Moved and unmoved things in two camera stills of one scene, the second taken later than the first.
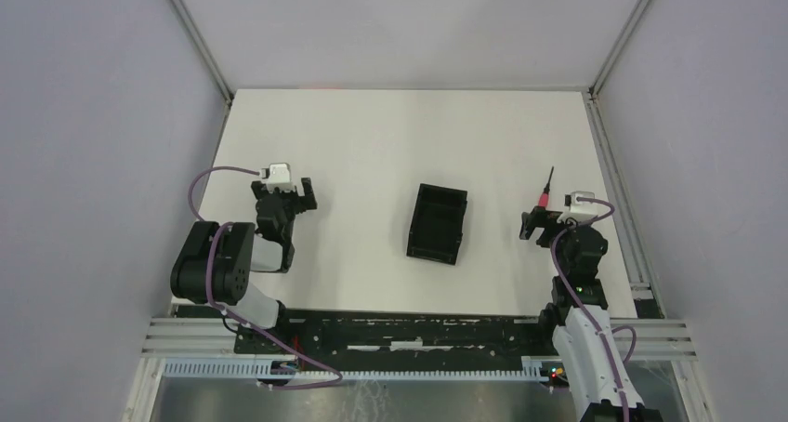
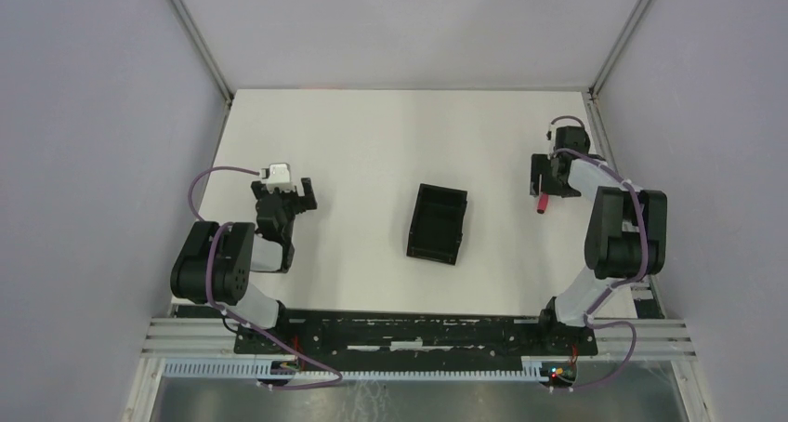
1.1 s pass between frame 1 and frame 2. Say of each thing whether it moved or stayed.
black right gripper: moved
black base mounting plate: stayed
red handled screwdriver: stayed
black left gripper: stayed
